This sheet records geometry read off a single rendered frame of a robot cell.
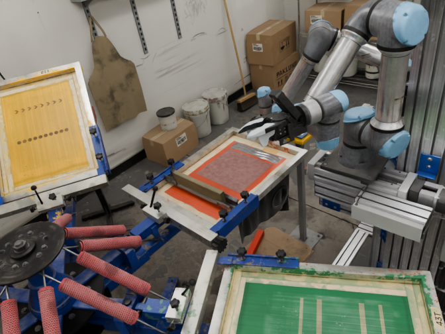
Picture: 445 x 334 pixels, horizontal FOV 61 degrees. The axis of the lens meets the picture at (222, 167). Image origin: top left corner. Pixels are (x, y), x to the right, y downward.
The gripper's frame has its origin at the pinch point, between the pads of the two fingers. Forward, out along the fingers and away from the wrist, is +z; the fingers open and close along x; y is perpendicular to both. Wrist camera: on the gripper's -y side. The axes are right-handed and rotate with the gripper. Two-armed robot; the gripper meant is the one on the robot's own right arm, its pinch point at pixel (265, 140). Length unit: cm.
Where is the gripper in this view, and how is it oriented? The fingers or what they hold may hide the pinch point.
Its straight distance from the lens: 235.9
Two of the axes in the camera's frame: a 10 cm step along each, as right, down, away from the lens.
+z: 1.5, 8.0, 5.7
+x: 6.6, -5.1, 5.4
